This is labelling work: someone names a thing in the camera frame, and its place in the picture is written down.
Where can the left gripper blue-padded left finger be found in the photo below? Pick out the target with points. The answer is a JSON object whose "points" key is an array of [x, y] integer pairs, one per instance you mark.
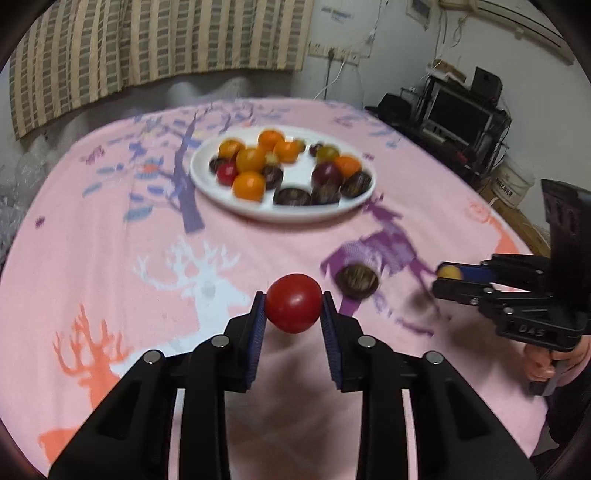
{"points": [[128, 435]]}

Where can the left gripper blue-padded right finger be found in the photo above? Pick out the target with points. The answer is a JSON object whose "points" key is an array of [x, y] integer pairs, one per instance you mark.
{"points": [[421, 402]]}

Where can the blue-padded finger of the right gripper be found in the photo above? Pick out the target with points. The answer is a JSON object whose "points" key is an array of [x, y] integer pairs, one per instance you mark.
{"points": [[462, 292], [474, 273]]}

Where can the small yellow grape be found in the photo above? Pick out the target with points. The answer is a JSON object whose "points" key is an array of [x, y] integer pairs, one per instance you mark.
{"points": [[449, 271]]}

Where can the dark water chestnut large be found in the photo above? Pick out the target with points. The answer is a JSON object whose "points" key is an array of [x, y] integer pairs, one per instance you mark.
{"points": [[357, 281]]}

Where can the red cherry tomato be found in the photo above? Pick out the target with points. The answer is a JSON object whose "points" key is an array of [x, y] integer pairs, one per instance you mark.
{"points": [[293, 303], [227, 173]]}

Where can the large orange mandarin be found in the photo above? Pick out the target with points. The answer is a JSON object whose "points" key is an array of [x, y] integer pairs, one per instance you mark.
{"points": [[287, 152]]}

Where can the yellow-orange kumquat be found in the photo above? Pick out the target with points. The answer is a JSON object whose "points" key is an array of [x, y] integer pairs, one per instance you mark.
{"points": [[249, 186]]}

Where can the person's right hand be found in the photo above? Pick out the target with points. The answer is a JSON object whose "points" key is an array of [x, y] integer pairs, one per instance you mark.
{"points": [[539, 363]]}

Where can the white plastic bucket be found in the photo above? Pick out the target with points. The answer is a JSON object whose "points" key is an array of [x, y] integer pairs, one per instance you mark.
{"points": [[510, 183]]}

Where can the dark plum back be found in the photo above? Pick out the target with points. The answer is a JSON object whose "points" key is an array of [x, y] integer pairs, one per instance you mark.
{"points": [[356, 185]]}

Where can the black computer monitor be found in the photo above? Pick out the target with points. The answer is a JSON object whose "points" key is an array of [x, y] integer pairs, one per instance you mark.
{"points": [[456, 117]]}

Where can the orange mandarin front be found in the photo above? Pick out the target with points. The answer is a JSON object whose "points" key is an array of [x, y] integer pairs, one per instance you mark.
{"points": [[348, 165]]}

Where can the dark red cherry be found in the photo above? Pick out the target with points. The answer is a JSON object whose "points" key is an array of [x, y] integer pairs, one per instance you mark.
{"points": [[326, 173]]}

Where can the black speaker box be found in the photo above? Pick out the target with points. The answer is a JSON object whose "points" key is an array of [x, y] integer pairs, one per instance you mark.
{"points": [[487, 85]]}

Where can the pink deer-print tablecloth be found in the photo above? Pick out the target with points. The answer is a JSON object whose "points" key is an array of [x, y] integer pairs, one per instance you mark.
{"points": [[119, 254]]}

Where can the yellow-green plum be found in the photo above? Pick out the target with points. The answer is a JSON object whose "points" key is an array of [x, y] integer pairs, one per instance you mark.
{"points": [[327, 153]]}

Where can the dark chestnut on plate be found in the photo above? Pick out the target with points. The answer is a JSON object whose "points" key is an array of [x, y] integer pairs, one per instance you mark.
{"points": [[292, 196]]}

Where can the dark water chestnut front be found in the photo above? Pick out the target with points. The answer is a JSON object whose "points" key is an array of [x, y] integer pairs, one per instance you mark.
{"points": [[273, 176]]}

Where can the green grape on plate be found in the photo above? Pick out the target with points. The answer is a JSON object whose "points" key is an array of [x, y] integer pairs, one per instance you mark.
{"points": [[272, 159]]}

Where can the orange mandarin back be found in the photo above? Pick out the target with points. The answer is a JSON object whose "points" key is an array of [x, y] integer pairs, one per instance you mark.
{"points": [[269, 138]]}

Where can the white oval plate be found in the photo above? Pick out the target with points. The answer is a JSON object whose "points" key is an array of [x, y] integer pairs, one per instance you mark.
{"points": [[297, 175]]}

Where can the white air conditioner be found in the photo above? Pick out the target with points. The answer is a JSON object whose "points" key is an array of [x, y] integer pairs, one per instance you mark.
{"points": [[521, 24]]}

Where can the small orange on plate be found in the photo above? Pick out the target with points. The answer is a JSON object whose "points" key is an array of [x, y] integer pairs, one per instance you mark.
{"points": [[229, 148]]}

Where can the striped beige curtain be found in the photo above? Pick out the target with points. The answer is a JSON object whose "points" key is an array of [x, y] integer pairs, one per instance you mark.
{"points": [[79, 52]]}

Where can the white wall power strip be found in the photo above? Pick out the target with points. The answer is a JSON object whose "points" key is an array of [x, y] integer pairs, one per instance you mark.
{"points": [[342, 54]]}

